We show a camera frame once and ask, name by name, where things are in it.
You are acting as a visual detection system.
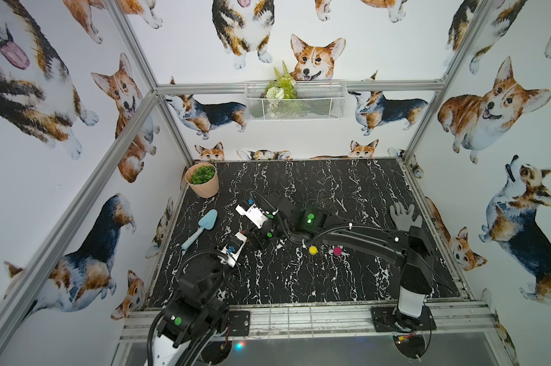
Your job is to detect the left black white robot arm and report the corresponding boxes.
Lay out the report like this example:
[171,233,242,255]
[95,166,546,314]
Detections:
[145,231,251,365]

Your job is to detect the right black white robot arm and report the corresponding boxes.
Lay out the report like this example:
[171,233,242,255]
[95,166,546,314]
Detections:
[236,199,434,319]

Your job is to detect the light blue garden trowel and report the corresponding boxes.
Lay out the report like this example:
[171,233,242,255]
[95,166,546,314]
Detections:
[181,209,218,252]

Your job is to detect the beige pot with green plant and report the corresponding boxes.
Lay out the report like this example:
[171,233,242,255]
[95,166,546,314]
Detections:
[184,162,219,198]

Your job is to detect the grey rubber glove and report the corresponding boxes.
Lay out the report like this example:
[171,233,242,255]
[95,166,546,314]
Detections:
[389,202,423,232]

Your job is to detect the green fern plant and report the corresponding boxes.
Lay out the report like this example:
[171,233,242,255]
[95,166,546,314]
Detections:
[265,62,298,101]

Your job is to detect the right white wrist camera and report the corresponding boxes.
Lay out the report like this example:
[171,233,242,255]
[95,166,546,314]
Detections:
[236,201,270,229]

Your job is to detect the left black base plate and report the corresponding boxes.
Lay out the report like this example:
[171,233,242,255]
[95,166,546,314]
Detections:
[228,310,251,337]

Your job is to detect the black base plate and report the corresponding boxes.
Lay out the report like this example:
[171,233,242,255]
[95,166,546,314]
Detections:
[228,310,251,337]
[370,306,437,334]

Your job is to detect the white wire wall basket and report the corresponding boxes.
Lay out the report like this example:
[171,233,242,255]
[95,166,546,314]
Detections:
[244,82,348,121]

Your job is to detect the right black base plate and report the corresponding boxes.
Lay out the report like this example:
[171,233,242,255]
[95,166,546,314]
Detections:
[370,306,437,334]

